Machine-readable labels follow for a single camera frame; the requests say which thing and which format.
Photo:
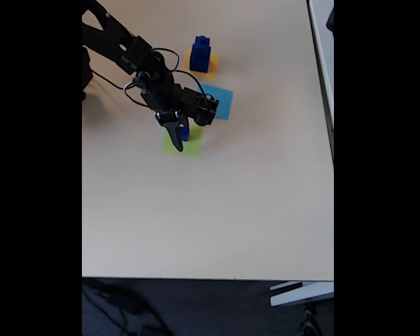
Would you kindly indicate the large blue cube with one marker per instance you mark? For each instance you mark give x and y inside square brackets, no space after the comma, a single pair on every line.
[199,64]

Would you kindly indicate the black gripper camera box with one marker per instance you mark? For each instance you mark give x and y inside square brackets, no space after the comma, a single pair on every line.
[204,112]

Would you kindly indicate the green paper square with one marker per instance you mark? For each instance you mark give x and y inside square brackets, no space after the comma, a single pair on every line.
[192,147]

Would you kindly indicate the blue paper square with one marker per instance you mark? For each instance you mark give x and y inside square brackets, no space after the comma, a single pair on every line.
[225,105]

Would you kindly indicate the white table foot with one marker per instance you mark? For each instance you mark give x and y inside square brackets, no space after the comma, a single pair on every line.
[301,295]

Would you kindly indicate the small blue cube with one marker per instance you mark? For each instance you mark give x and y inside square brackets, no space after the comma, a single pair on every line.
[185,134]

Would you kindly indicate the dark object on desk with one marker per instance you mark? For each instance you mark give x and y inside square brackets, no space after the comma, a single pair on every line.
[331,19]

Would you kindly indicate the medium blue cube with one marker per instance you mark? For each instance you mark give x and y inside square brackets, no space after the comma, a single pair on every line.
[200,50]

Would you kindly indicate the orange paper square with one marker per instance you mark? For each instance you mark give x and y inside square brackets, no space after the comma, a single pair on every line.
[213,70]

